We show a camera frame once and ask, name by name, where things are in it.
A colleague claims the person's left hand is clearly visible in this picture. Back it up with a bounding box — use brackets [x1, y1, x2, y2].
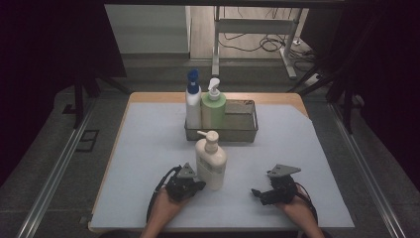
[155, 189, 191, 218]

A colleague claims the metal floor rail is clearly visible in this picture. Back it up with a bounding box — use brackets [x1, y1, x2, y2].
[15, 98, 98, 238]
[329, 102, 408, 238]

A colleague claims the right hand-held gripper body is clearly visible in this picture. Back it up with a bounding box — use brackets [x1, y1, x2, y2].
[263, 164, 302, 205]

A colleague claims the black curtain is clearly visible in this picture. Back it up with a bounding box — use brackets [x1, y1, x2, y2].
[0, 0, 128, 186]
[300, 0, 420, 182]

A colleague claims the grey wall panel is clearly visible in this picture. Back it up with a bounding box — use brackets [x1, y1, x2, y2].
[104, 4, 192, 56]

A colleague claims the white desk frame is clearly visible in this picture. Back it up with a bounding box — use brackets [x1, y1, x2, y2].
[211, 6, 303, 80]

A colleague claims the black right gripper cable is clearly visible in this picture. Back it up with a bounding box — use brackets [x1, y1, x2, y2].
[295, 182, 320, 227]

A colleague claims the green bottle with white pump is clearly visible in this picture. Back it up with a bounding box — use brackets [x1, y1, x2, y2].
[200, 77, 228, 131]

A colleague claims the person's right hand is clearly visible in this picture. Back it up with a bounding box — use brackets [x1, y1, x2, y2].
[275, 185, 312, 218]

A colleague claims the metal tray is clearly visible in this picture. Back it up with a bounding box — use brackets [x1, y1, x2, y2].
[183, 98, 260, 144]

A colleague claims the black metal stand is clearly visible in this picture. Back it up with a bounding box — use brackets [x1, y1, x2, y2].
[342, 88, 354, 134]
[73, 69, 84, 130]

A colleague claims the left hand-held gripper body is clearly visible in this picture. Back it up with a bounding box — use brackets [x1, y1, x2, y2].
[164, 162, 199, 203]

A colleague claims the white bottle with blue cap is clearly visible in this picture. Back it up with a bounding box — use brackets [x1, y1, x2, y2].
[184, 67, 203, 130]

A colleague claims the black floor cable bundle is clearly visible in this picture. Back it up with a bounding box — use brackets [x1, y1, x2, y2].
[219, 6, 319, 72]

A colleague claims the cream ribbed pump bottle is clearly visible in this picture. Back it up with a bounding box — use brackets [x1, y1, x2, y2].
[194, 129, 229, 191]

